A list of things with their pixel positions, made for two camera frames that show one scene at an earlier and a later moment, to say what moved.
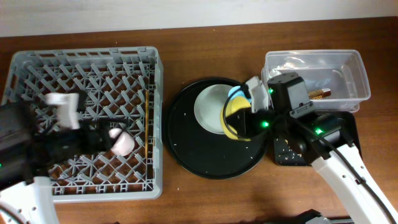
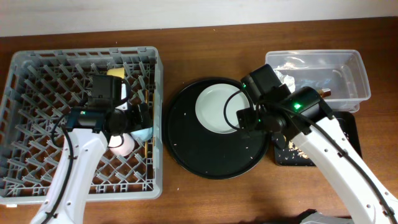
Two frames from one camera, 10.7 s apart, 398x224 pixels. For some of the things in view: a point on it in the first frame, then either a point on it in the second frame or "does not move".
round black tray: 203,154 does not move
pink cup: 124,145 does not move
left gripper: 94,138 to 144,115
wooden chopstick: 147,111 does not move
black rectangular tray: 288,152 does not move
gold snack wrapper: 318,94 does not move
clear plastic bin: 335,80 does not move
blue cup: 239,93 to 143,135
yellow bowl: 231,106 to 119,72
